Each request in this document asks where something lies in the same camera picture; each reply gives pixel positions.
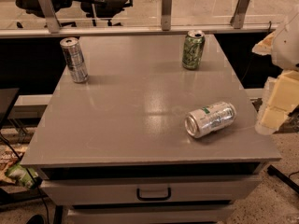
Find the green chip bag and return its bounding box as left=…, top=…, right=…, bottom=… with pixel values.
left=5, top=162, right=40, bottom=189

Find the black side table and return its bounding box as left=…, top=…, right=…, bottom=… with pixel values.
left=0, top=88, right=19, bottom=129

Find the grey drawer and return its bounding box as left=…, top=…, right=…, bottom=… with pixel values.
left=42, top=175, right=261, bottom=205
left=67, top=205, right=234, bottom=224

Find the middle metal rail bracket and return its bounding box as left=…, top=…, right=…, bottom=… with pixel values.
left=161, top=0, right=172, bottom=31

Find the right metal rail bracket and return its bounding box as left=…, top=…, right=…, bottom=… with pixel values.
left=230, top=0, right=250, bottom=29

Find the grey drawer cabinet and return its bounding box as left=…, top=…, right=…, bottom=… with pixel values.
left=22, top=35, right=280, bottom=211

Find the metal glass partition rail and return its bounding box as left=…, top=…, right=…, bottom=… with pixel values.
left=0, top=21, right=278, bottom=39

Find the black office chair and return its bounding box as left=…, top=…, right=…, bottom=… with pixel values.
left=75, top=0, right=133, bottom=26
left=15, top=0, right=79, bottom=29

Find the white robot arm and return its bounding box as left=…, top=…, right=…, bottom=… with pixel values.
left=252, top=5, right=299, bottom=135

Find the black floor cable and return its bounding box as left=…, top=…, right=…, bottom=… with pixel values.
left=0, top=132, right=50, bottom=224

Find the green standing soda can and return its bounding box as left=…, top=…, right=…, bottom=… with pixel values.
left=182, top=30, right=206, bottom=70

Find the metal rail bracket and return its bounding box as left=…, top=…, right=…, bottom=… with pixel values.
left=230, top=0, right=250, bottom=29
left=161, top=0, right=172, bottom=31
left=37, top=0, right=60, bottom=34

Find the left metal rail bracket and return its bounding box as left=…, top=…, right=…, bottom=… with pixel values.
left=37, top=0, right=60, bottom=34

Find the black drawer handle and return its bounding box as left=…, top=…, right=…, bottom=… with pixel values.
left=136, top=188, right=172, bottom=202

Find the lower grey drawer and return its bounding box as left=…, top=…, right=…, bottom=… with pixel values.
left=67, top=205, right=234, bottom=224

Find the black office chair left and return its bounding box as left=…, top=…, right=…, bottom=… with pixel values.
left=15, top=0, right=79, bottom=29

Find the top grey drawer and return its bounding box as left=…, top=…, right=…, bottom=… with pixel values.
left=42, top=175, right=261, bottom=205

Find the silver standing slim can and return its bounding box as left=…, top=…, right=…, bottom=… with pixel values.
left=60, top=37, right=88, bottom=83

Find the black stand leg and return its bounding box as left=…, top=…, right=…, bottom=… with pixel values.
left=267, top=165, right=299, bottom=194

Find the silver 7up can lying down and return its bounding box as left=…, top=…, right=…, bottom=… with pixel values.
left=184, top=102, right=236, bottom=138

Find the black office chair right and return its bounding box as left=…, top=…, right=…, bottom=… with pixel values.
left=75, top=0, right=133, bottom=26

